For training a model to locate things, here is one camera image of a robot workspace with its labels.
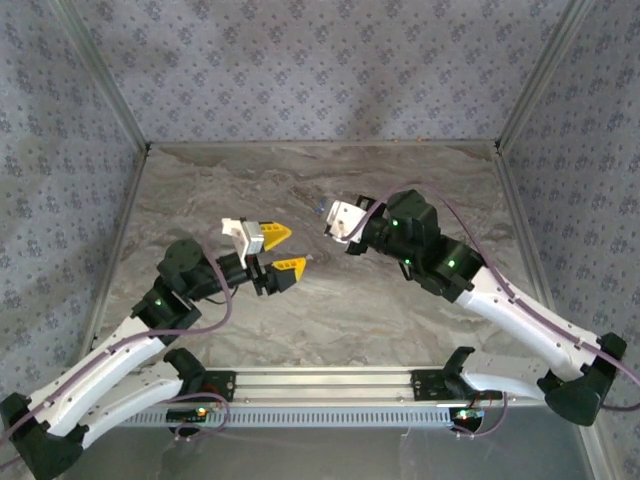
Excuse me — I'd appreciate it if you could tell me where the aluminium mounting beam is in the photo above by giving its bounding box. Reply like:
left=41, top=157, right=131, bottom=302
left=119, top=364, right=599, bottom=405

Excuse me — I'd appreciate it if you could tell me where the grey metal panel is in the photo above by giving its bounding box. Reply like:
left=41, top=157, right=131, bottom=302
left=64, top=404, right=601, bottom=480

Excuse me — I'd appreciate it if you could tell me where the aluminium frame rail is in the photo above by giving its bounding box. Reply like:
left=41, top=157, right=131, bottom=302
left=492, top=147, right=561, bottom=326
left=74, top=147, right=151, bottom=369
left=148, top=140, right=501, bottom=150

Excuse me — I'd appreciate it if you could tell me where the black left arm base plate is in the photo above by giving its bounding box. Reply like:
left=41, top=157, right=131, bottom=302
left=198, top=370, right=237, bottom=402

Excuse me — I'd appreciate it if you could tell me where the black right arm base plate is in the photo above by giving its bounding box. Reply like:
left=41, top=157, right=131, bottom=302
left=410, top=368, right=504, bottom=402

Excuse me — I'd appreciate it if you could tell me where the grey slotted cable duct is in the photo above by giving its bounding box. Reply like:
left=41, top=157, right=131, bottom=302
left=119, top=405, right=457, bottom=430

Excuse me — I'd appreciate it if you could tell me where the aluminium frame post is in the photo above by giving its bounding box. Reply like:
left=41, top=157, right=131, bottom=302
left=497, top=0, right=600, bottom=154
left=49, top=0, right=154, bottom=154

